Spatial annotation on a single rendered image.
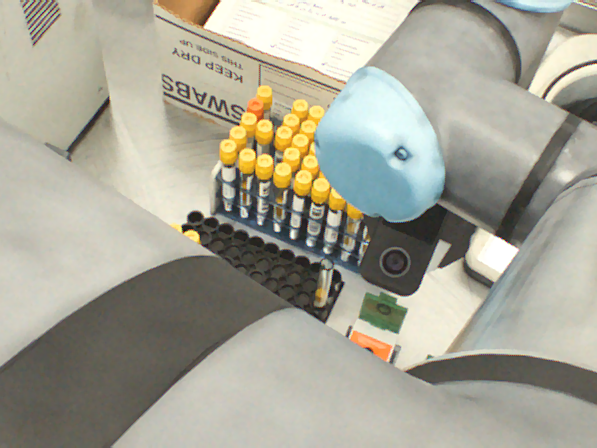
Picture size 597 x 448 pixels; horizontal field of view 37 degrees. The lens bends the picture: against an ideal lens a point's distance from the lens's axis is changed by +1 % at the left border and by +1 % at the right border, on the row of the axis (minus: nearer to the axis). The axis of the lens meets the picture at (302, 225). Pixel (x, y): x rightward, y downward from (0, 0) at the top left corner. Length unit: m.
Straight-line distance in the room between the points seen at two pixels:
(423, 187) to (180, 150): 0.56
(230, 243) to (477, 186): 0.46
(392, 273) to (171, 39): 0.41
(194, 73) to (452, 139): 0.53
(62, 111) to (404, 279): 0.45
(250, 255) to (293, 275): 0.05
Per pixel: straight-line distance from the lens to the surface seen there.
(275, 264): 0.87
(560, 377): 0.16
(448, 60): 0.47
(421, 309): 0.89
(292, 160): 0.83
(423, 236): 0.63
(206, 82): 0.95
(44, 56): 0.87
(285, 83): 0.89
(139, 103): 1.02
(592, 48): 1.00
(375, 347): 0.78
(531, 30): 0.52
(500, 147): 0.45
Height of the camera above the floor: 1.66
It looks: 58 degrees down
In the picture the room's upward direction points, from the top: 8 degrees clockwise
